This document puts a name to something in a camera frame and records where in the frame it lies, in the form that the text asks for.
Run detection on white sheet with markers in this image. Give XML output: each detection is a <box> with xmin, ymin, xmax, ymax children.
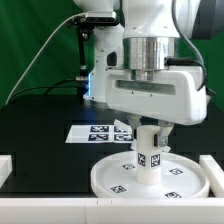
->
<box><xmin>65</xmin><ymin>125</ymin><xmax>133</xmax><ymax>143</ymax></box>

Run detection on white right rail block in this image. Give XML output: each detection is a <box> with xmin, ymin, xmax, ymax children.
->
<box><xmin>199</xmin><ymin>155</ymin><xmax>224</xmax><ymax>198</ymax></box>

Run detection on white rail block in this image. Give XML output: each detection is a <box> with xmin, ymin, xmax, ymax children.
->
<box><xmin>199</xmin><ymin>155</ymin><xmax>224</xmax><ymax>198</ymax></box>
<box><xmin>0</xmin><ymin>155</ymin><xmax>12</xmax><ymax>188</ymax></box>

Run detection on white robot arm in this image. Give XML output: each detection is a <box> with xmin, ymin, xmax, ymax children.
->
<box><xmin>73</xmin><ymin>0</ymin><xmax>224</xmax><ymax>147</ymax></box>

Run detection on white left rail block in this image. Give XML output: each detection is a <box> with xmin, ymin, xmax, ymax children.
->
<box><xmin>0</xmin><ymin>155</ymin><xmax>12</xmax><ymax>188</ymax></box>

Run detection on white cross-shaped table base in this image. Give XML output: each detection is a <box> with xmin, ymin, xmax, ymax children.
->
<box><xmin>114</xmin><ymin>119</ymin><xmax>171</xmax><ymax>153</ymax></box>

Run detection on white round table top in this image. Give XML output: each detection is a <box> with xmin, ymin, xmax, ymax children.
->
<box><xmin>91</xmin><ymin>151</ymin><xmax>210</xmax><ymax>199</ymax></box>

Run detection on white front rail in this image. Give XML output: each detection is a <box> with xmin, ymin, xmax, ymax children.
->
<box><xmin>0</xmin><ymin>198</ymin><xmax>224</xmax><ymax>224</ymax></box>

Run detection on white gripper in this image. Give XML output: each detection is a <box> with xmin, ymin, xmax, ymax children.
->
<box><xmin>106</xmin><ymin>66</ymin><xmax>207</xmax><ymax>147</ymax></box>

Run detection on black camera on stand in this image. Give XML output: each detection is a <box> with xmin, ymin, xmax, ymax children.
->
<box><xmin>67</xmin><ymin>11</ymin><xmax>118</xmax><ymax>81</ymax></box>

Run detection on white cable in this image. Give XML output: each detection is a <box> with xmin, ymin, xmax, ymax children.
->
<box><xmin>5</xmin><ymin>13</ymin><xmax>87</xmax><ymax>105</ymax></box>

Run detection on black cable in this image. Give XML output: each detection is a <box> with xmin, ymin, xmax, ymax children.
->
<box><xmin>6</xmin><ymin>78</ymin><xmax>88</xmax><ymax>104</ymax></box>

